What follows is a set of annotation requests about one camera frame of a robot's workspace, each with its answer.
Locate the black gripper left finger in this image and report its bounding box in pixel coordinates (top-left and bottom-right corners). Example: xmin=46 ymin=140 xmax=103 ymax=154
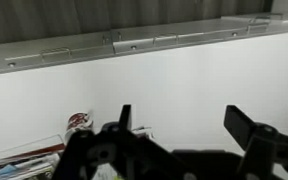
xmin=52 ymin=105 xmax=198 ymax=180

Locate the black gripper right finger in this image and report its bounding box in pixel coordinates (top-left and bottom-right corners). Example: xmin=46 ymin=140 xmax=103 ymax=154
xmin=224 ymin=105 xmax=288 ymax=180

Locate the red patterned cup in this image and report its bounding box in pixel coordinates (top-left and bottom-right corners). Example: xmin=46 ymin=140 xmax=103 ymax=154
xmin=65 ymin=112 xmax=94 ymax=141

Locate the printed magazine stack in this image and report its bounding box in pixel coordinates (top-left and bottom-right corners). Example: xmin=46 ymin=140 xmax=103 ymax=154
xmin=0 ymin=135 xmax=65 ymax=180

